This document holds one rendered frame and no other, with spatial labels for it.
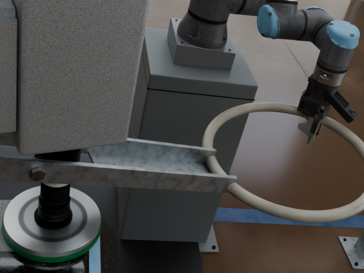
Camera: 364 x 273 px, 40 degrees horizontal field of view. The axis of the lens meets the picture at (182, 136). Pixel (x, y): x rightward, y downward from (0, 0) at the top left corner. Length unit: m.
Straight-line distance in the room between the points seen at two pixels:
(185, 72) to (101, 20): 1.02
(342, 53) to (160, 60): 0.68
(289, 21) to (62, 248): 0.86
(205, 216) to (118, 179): 1.17
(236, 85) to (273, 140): 1.38
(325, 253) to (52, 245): 1.67
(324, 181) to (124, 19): 2.32
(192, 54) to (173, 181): 0.77
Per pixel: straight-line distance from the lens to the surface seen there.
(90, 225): 1.15
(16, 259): 1.12
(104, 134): 0.90
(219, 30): 1.82
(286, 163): 2.98
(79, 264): 1.11
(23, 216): 1.17
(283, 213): 1.21
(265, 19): 1.46
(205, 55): 1.82
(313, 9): 1.57
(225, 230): 2.42
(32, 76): 0.80
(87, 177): 1.02
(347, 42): 1.44
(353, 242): 2.66
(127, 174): 1.06
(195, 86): 1.76
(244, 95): 1.82
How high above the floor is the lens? 1.67
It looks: 35 degrees down
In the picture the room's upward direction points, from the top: 14 degrees clockwise
